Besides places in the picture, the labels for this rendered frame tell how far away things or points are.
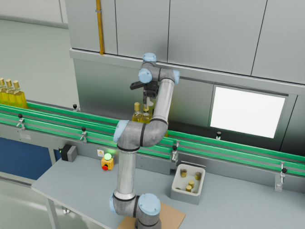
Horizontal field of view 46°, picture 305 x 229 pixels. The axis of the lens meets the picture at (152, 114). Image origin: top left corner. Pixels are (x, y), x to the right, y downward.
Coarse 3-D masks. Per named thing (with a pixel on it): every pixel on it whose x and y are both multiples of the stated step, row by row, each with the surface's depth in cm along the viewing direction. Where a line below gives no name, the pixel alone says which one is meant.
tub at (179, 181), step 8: (184, 168) 228; (192, 168) 226; (200, 168) 225; (176, 176) 219; (192, 176) 229; (176, 184) 221; (184, 184) 224; (200, 184) 215; (184, 192) 210; (200, 192) 210
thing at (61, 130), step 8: (0, 120) 249; (8, 120) 247; (16, 120) 244; (32, 120) 240; (32, 128) 245; (40, 128) 243; (48, 128) 241; (56, 128) 238; (64, 128) 236; (72, 128) 235; (72, 136) 238; (80, 136) 236; (88, 136) 234; (96, 136) 232; (104, 136) 230; (112, 144) 232; (144, 152) 228; (152, 152) 226; (160, 152) 225; (168, 152) 222
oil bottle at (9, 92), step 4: (8, 80) 242; (8, 84) 243; (8, 88) 246; (12, 88) 247; (8, 92) 246; (12, 92) 246; (8, 96) 248; (12, 96) 247; (8, 100) 251; (12, 100) 250; (12, 104) 252
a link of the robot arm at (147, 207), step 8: (136, 200) 186; (144, 200) 185; (152, 200) 186; (136, 208) 184; (144, 208) 181; (152, 208) 182; (160, 208) 188; (136, 216) 186; (144, 216) 184; (152, 216) 184; (152, 224) 189
